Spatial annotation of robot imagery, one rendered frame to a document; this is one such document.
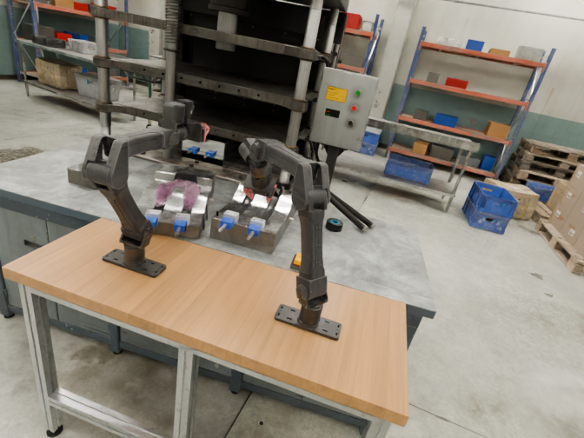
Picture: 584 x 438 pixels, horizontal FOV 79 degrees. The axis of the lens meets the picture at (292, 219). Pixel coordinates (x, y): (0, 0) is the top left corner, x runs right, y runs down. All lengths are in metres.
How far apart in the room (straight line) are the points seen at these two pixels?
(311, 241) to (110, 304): 0.59
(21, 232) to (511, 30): 7.52
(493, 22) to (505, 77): 0.97
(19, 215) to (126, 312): 1.00
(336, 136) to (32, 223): 1.55
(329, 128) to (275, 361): 1.42
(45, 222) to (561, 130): 7.79
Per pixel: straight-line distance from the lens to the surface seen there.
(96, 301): 1.15
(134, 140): 1.07
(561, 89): 8.05
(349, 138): 2.07
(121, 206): 1.10
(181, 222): 1.39
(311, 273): 1.00
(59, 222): 1.82
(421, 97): 7.80
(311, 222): 0.96
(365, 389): 1.00
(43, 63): 7.52
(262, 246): 1.38
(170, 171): 1.77
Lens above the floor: 1.52
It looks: 25 degrees down
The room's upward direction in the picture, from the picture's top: 12 degrees clockwise
